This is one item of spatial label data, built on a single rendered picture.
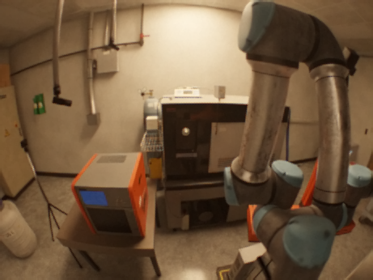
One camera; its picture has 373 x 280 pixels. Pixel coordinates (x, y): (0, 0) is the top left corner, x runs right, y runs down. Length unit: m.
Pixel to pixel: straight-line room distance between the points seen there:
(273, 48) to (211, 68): 2.17
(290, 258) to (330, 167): 0.19
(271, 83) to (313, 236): 0.26
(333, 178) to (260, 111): 0.20
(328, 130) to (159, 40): 2.31
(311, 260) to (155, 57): 2.40
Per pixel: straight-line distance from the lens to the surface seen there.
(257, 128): 0.36
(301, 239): 0.22
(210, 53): 2.48
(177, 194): 1.51
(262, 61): 0.31
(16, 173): 3.57
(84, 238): 1.23
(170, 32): 2.46
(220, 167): 1.51
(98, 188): 0.88
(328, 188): 0.35
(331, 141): 0.34
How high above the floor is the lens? 1.61
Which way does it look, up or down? 21 degrees down
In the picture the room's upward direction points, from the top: straight up
